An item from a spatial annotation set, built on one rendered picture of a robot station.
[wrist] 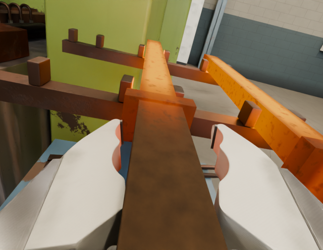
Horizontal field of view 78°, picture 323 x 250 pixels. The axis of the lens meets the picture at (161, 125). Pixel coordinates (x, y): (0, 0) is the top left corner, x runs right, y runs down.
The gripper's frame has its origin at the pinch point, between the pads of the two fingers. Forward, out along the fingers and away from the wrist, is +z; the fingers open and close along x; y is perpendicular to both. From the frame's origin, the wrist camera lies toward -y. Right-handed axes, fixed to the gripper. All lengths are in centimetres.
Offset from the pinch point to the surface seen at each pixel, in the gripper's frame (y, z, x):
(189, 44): 52, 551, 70
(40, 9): -7, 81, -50
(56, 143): 22.0, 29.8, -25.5
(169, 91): -0.7, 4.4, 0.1
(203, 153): 110, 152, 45
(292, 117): 1.3, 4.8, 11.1
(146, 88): -1.0, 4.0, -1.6
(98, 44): -1.4, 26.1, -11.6
